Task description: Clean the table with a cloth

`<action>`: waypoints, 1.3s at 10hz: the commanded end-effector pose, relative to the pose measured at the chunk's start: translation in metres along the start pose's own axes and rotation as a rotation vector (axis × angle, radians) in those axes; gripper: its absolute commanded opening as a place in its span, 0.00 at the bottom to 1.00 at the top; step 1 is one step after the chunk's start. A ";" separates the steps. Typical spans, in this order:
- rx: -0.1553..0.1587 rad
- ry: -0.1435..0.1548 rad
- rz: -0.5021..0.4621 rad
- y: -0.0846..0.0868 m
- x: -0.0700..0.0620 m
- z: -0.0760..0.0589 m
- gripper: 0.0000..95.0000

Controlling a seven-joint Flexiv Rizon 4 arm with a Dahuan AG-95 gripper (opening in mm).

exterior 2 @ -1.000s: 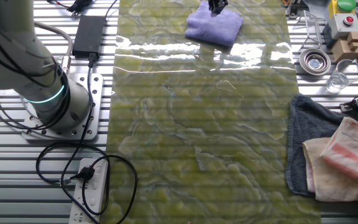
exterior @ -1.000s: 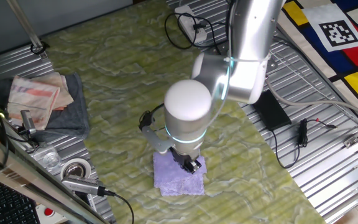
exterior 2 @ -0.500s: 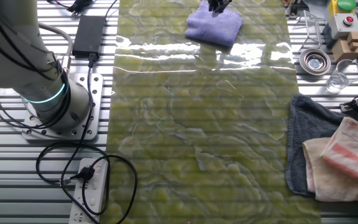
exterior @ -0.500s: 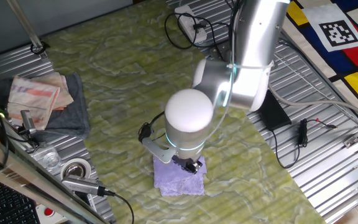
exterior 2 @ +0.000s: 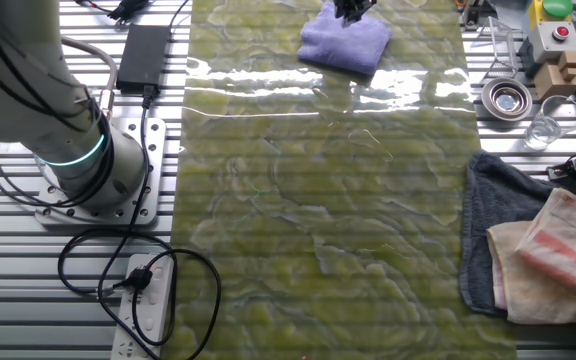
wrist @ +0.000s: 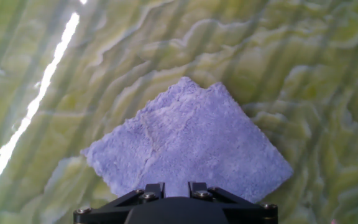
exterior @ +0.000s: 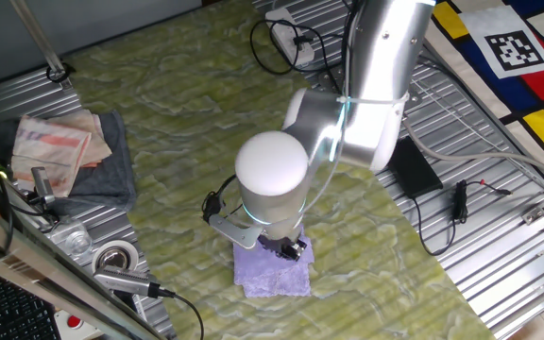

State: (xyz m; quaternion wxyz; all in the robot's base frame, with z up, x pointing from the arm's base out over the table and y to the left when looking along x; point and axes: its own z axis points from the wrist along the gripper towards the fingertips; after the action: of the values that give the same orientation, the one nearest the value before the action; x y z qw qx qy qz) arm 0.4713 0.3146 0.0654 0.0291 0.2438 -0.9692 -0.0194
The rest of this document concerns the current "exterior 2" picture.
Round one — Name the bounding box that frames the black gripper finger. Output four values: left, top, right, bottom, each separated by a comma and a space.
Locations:
352, 0, 377, 21
334, 0, 358, 26

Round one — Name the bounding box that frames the purple microfibre cloth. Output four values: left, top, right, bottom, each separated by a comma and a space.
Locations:
296, 1, 393, 77

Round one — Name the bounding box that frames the clear acrylic stand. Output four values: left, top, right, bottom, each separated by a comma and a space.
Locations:
480, 15, 519, 81

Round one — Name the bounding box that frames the steel bowl with beige rim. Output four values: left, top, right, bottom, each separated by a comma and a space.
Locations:
480, 77, 534, 122

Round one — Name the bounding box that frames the grey box with red button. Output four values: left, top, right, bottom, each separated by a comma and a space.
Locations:
517, 20, 576, 79

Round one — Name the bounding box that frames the yellow box with green button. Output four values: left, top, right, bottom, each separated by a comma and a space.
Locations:
527, 0, 575, 30

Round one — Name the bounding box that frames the large wooden block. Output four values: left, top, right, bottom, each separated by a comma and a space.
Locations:
533, 62, 576, 101

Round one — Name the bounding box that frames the black power adapter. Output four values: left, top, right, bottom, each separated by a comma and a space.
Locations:
116, 24, 172, 96

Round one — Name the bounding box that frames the small wooden block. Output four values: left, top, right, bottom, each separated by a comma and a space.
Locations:
557, 49, 576, 71

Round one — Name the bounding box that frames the green marble pattern mat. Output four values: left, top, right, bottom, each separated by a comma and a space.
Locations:
160, 0, 519, 360

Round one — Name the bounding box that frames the clear glass cup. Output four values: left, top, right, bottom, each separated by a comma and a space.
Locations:
523, 94, 576, 151

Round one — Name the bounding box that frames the dark grey towel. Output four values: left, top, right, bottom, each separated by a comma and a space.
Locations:
457, 149, 576, 317

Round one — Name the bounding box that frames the pink striped towel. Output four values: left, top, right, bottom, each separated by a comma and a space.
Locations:
515, 187, 576, 305

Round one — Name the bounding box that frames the beige towel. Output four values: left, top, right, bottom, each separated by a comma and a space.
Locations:
486, 220, 576, 326

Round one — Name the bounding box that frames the white power strip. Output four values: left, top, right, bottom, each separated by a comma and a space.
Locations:
110, 253, 177, 360

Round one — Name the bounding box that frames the bundled black cable red tip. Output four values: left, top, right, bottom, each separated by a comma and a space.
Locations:
75, 0, 192, 29

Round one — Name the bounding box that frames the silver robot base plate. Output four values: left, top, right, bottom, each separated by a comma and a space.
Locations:
34, 117, 168, 227

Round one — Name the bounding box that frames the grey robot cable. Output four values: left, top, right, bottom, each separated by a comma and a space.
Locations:
60, 35, 119, 121

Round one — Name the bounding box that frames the black power cable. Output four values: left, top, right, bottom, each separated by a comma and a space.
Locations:
57, 92, 223, 360

